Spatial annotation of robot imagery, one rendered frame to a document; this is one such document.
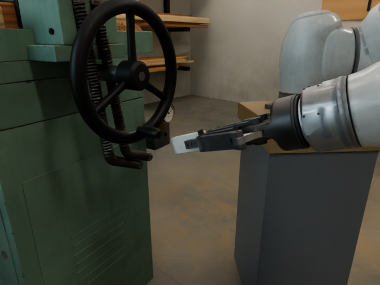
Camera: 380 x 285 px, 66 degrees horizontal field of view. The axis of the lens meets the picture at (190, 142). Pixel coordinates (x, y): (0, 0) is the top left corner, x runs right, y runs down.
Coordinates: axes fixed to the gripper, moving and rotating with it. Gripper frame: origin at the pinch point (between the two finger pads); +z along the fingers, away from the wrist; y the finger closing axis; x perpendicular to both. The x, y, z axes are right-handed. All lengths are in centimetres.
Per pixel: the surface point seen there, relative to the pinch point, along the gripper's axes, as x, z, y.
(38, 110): -14.4, 31.4, 7.6
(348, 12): -47, 6, -325
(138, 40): -27.7, 26.7, -24.8
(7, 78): -21.3, 28.8, 12.5
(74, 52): -19.9, 10.2, 9.4
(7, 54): -25.5, 27.3, 11.6
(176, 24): -100, 175, -263
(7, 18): -35.4, 34.5, 5.3
